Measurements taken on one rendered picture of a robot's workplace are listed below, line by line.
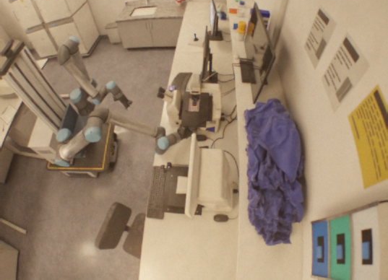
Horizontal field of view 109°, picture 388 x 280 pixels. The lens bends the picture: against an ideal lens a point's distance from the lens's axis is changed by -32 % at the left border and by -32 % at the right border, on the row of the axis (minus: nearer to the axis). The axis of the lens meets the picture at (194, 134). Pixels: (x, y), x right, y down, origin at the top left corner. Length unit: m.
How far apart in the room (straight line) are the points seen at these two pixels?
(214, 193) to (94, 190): 1.91
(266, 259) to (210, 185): 0.51
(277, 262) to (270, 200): 0.35
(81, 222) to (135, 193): 0.83
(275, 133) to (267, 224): 0.48
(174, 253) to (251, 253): 0.68
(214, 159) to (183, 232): 0.68
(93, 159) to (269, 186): 2.00
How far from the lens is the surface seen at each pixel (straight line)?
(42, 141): 2.33
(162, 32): 3.70
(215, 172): 1.13
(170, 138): 1.54
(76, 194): 2.86
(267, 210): 1.07
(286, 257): 1.18
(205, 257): 1.60
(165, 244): 1.61
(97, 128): 1.39
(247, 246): 1.11
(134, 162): 2.64
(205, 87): 1.54
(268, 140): 1.12
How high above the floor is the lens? 2.34
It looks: 61 degrees down
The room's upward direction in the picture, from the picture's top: 2 degrees counter-clockwise
